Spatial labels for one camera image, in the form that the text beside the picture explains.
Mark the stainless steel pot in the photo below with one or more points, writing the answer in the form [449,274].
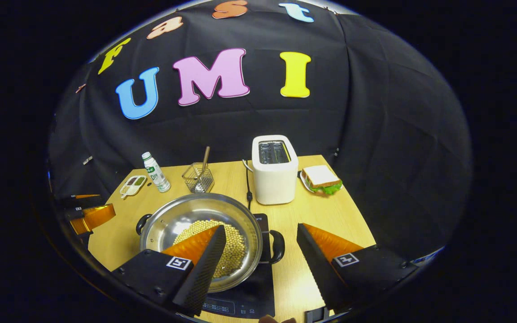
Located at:
[186,215]

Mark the red clip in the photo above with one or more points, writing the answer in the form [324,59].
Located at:
[81,88]

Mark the pile of yellow soybeans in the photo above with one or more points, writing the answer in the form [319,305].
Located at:
[234,251]

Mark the white clip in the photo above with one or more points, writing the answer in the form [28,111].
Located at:
[87,160]

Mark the white toaster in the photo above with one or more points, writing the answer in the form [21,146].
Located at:
[276,179]

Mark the small white plate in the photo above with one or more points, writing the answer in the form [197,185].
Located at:
[303,179]

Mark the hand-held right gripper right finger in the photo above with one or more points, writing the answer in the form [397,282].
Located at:
[319,269]

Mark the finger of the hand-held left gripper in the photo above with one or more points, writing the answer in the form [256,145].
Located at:
[94,217]
[81,201]

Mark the white divided bean plate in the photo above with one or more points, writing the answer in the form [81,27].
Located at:
[133,186]

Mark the wooden spoon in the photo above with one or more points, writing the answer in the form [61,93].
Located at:
[204,163]

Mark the sandwich with lettuce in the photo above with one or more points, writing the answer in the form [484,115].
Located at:
[321,177]

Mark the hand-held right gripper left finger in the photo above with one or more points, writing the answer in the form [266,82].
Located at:
[202,273]

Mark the white drink bottle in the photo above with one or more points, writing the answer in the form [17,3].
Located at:
[157,175]

